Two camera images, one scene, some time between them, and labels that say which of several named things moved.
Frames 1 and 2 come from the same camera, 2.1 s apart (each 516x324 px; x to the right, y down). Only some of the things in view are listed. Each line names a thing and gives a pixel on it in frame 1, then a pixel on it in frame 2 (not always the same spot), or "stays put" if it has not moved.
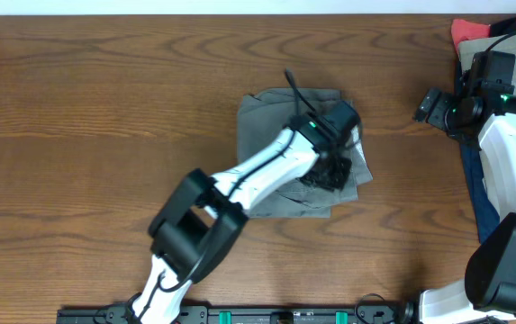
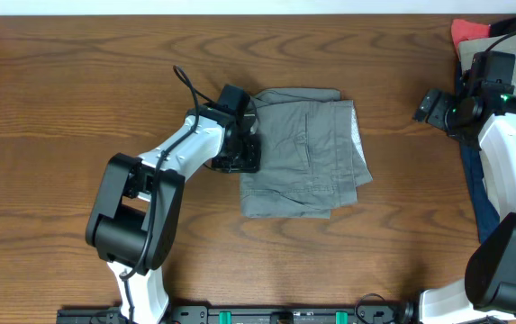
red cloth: [462, 30] stays put
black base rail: [113, 314] stays put
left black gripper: [339, 185] to [253, 163]
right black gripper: [437, 116] stays put
